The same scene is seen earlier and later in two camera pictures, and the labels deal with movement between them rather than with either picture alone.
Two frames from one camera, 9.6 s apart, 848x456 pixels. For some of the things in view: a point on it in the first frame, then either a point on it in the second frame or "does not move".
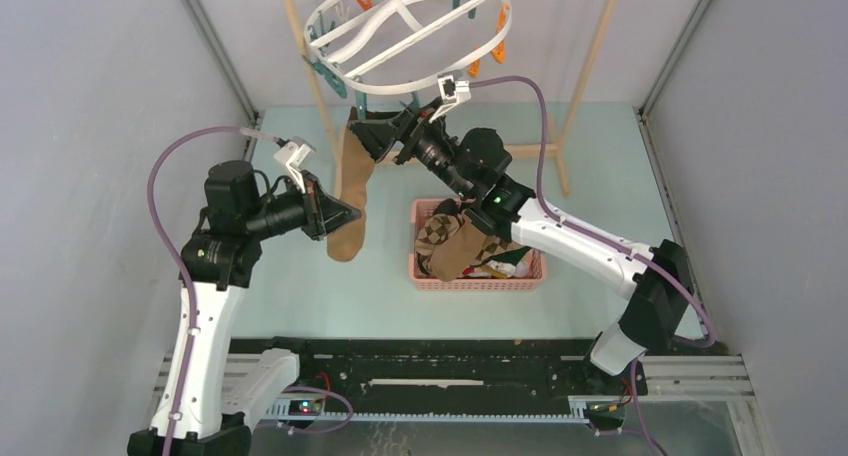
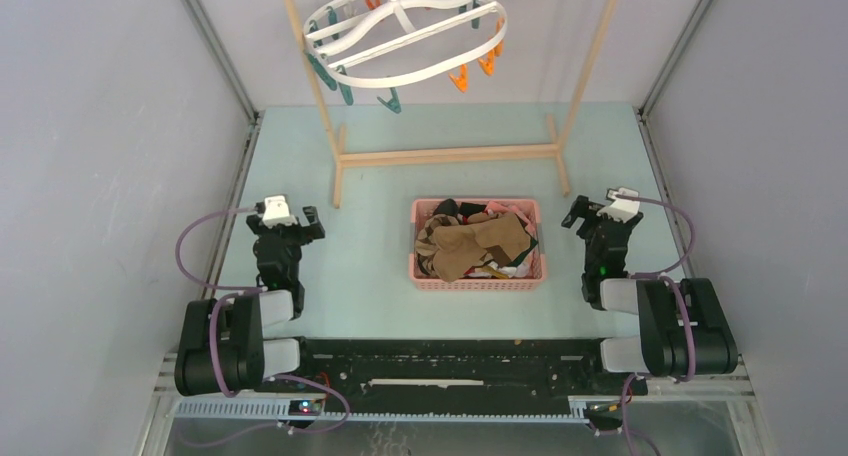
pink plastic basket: [531, 280] does not move
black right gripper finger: [378, 135] → [578, 208]
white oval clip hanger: [397, 31] does not move
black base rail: [446, 376] does not move
